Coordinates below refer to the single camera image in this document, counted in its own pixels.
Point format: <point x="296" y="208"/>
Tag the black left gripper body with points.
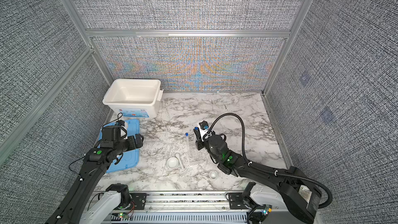
<point x="130" y="143"/>

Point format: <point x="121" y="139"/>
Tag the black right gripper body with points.
<point x="201" y="143"/>

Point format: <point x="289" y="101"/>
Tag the clear acrylic tube rack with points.
<point x="196" y="156"/>

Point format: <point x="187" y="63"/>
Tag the white plastic storage box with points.
<point x="135" y="98"/>

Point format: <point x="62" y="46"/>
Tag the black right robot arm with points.
<point x="301" y="195"/>

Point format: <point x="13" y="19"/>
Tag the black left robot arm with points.
<point x="96" y="162"/>

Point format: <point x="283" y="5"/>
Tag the white ceramic pestle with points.
<point x="177" y="155"/>

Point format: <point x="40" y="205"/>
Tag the white ceramic mortar bowl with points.
<point x="172" y="163"/>

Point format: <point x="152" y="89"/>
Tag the small white ceramic dish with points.
<point x="213" y="174"/>

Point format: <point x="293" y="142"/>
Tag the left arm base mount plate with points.
<point x="138" y="201"/>

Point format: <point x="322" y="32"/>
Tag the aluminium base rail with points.
<point x="183" y="207"/>

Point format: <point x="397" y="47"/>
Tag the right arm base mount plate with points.
<point x="235" y="200"/>

